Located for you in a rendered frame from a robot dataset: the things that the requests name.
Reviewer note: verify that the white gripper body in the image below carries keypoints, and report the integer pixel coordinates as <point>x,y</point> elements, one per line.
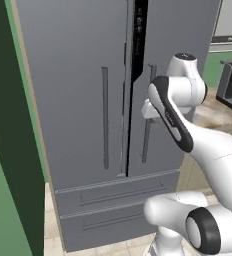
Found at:
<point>148,110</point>

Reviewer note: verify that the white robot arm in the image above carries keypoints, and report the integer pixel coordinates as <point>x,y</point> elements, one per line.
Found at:
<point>218,156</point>

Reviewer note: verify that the grey french door fridge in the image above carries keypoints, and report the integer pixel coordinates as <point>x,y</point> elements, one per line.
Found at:
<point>71,100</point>

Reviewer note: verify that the grey wide fridge door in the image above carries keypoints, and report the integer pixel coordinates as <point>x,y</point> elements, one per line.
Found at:
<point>71,100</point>

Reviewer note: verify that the grey fridge door black panel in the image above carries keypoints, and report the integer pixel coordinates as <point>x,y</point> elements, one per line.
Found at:
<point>164,30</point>

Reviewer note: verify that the grey fridge drawer front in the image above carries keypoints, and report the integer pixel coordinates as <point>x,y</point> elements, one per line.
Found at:
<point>104,233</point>
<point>114,191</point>

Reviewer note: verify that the beige base cupboards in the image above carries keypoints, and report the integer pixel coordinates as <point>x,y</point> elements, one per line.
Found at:
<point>191,173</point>

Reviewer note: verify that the black coffee machine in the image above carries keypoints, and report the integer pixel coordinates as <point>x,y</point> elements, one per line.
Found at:
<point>229,86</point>

